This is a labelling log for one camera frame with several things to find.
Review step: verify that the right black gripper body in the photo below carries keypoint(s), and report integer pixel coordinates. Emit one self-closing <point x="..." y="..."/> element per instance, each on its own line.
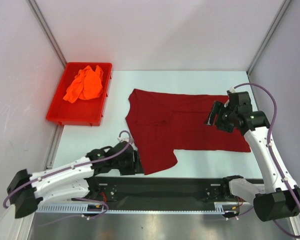
<point x="217" y="114"/>

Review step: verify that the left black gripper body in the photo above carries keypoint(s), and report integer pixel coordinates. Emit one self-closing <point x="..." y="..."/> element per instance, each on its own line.
<point x="128" y="166"/>

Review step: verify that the dark red t shirt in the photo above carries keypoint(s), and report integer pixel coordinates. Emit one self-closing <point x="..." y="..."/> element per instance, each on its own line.
<point x="162" y="122"/>

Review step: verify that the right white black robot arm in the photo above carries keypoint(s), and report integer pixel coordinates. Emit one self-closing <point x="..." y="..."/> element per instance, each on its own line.
<point x="280" y="197"/>

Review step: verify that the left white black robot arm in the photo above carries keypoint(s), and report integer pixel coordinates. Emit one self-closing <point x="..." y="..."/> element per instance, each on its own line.
<point x="29" y="191"/>

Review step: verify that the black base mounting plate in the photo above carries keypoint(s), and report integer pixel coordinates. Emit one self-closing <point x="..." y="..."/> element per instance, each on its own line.
<point x="161" y="191"/>

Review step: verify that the red plastic bin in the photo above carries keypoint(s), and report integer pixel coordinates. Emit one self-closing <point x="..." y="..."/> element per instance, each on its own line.
<point x="81" y="113"/>

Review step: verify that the orange t shirt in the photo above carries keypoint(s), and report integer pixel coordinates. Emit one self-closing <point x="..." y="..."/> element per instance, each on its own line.
<point x="87" y="85"/>

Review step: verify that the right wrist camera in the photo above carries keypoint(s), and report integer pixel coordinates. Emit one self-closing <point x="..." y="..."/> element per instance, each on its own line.
<point x="239" y="102"/>

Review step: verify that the slotted grey cable duct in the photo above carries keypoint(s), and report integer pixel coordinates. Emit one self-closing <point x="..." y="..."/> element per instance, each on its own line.
<point x="96" y="208"/>

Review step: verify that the left corner aluminium post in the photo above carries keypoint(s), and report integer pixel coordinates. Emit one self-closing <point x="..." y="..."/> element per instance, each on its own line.
<point x="33" y="5"/>

